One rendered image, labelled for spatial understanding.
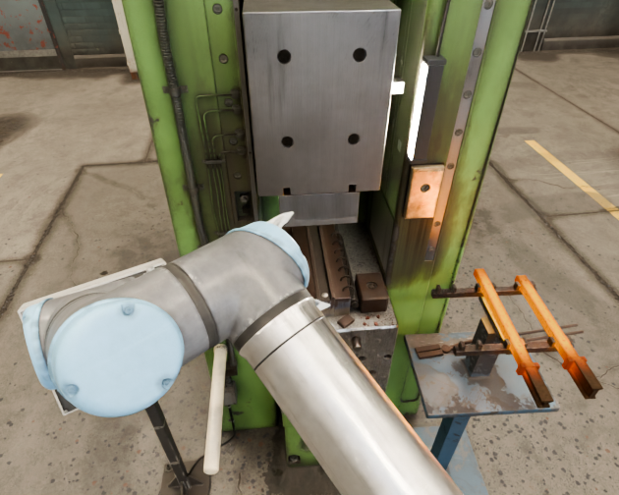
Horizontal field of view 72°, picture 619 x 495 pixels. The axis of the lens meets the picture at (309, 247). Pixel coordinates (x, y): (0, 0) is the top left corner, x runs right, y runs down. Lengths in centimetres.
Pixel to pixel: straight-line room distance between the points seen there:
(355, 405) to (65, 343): 23
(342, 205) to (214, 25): 50
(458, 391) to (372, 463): 107
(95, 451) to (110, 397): 197
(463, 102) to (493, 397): 86
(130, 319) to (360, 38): 73
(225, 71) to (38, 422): 195
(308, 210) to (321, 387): 74
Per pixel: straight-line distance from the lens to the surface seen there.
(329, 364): 39
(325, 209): 108
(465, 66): 117
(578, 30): 879
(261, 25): 91
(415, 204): 129
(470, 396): 145
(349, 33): 93
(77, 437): 241
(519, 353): 124
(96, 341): 36
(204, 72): 108
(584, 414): 258
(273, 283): 40
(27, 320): 49
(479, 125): 126
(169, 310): 38
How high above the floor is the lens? 193
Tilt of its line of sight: 39 degrees down
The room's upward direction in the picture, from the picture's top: straight up
